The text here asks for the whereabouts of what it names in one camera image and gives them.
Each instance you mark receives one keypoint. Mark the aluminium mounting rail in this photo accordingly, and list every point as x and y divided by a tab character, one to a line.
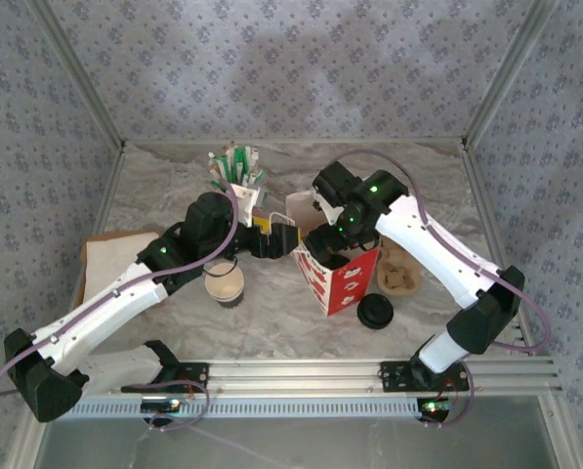
291	373

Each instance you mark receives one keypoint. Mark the red paper takeout bag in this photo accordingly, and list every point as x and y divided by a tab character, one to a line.
349	288

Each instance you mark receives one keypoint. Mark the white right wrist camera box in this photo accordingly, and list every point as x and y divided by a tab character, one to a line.
329	210

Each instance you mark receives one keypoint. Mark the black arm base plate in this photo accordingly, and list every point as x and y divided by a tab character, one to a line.
393	376
198	376

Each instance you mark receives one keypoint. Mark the aluminium frame post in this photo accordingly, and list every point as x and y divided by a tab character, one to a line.
81	73
505	73

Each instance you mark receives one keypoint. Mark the paper cups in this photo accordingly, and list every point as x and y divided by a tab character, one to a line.
222	285

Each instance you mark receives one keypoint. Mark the white napkin stack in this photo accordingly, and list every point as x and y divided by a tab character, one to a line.
105	259

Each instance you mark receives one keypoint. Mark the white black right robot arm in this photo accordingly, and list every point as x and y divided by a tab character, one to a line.
432	244

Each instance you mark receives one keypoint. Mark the black controller board with LED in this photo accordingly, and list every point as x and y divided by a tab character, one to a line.
154	405
437	407

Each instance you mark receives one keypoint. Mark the aluminium table edge rail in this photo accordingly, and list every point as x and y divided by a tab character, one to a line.
479	195
112	195
291	141

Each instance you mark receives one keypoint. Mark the aluminium frame leg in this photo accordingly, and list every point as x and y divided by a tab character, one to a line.
559	439
20	455

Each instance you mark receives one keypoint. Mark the stacked black cup lids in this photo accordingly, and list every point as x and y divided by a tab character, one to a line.
375	310

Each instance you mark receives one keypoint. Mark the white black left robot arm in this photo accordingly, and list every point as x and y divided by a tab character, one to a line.
100	308

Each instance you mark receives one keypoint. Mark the brown pulp cup carrier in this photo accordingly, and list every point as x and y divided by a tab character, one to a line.
393	248
398	278

